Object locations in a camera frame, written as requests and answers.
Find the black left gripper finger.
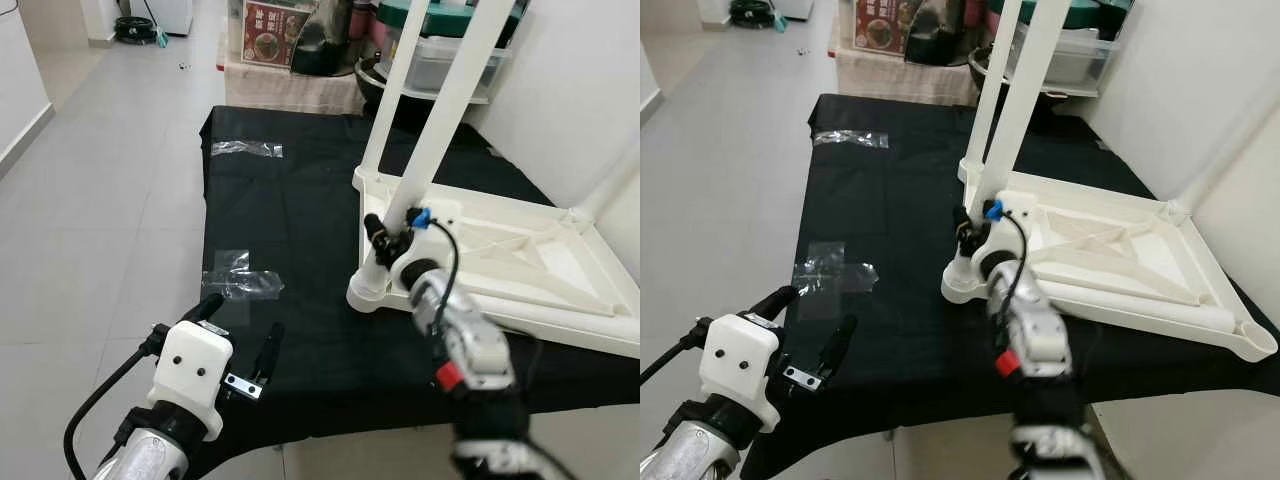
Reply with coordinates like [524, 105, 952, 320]
[182, 292, 226, 326]
[820, 314, 859, 387]
[255, 320, 287, 387]
[748, 285, 801, 321]

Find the white plastic table leg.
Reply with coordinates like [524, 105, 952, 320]
[1040, 278, 1241, 336]
[440, 283, 626, 319]
[1165, 90, 1280, 226]
[940, 0, 1073, 304]
[565, 150, 640, 226]
[960, 0, 1026, 186]
[358, 0, 431, 186]
[345, 0, 516, 314]

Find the white plastic children table top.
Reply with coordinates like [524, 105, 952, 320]
[940, 160, 1279, 363]
[345, 165, 640, 359]

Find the clear tape piece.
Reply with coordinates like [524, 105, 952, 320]
[210, 140, 284, 159]
[812, 130, 889, 149]
[200, 248, 286, 326]
[792, 240, 881, 321]

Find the beige cloth covered bench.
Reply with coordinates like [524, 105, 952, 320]
[830, 45, 981, 106]
[222, 60, 366, 116]

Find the black bag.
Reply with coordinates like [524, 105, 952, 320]
[290, 0, 351, 76]
[905, 0, 971, 66]

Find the red printed box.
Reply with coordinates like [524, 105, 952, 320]
[243, 0, 313, 69]
[855, 0, 926, 56]

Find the black round floor device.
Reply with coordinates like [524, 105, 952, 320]
[112, 15, 159, 46]
[730, 0, 776, 29]

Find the white appliance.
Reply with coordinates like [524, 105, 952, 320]
[130, 0, 196, 36]

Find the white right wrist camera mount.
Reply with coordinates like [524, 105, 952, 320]
[388, 200, 446, 291]
[965, 190, 1036, 286]

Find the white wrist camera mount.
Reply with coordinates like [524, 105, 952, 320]
[148, 320, 234, 441]
[965, 190, 1036, 286]
[388, 200, 446, 291]
[698, 312, 783, 433]

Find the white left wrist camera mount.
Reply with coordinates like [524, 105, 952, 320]
[148, 320, 234, 441]
[698, 312, 783, 433]

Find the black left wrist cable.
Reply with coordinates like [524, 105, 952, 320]
[640, 318, 713, 386]
[63, 325, 166, 480]

